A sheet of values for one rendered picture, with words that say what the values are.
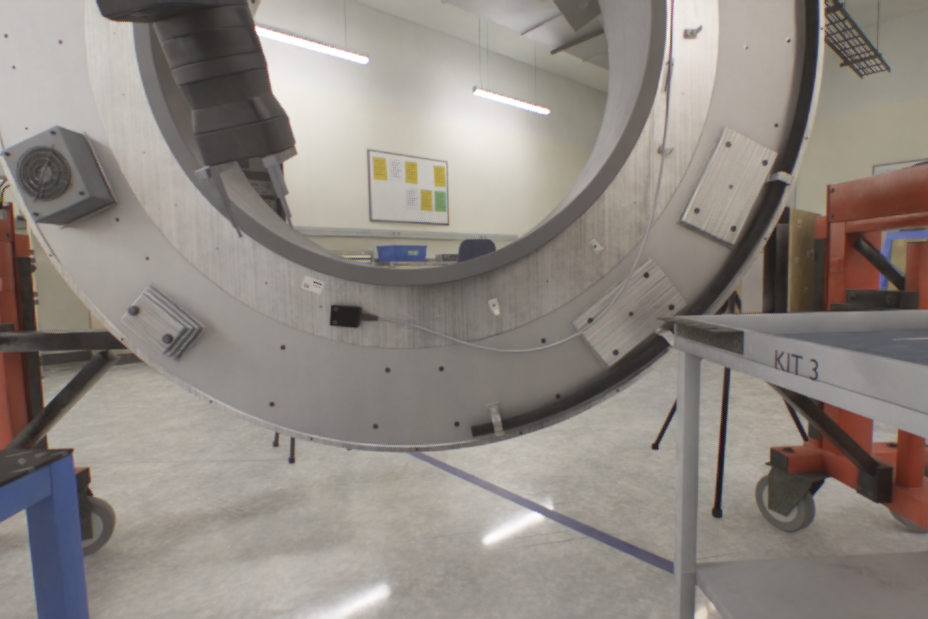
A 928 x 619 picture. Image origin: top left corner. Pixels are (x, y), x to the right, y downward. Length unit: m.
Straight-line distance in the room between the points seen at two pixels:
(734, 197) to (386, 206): 6.19
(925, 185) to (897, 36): 8.60
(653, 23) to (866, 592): 0.89
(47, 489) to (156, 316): 0.39
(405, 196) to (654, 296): 6.36
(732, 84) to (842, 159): 8.73
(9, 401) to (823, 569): 1.78
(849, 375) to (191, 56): 0.59
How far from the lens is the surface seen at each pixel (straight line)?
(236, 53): 0.47
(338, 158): 6.73
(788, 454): 1.66
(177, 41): 0.48
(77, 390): 1.38
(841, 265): 1.59
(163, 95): 0.95
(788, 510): 1.76
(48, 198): 1.01
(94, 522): 1.81
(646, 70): 0.91
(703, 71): 1.00
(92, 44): 1.09
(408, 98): 7.53
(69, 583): 0.67
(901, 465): 1.53
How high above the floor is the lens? 0.77
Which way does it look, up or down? 4 degrees down
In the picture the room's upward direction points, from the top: 1 degrees counter-clockwise
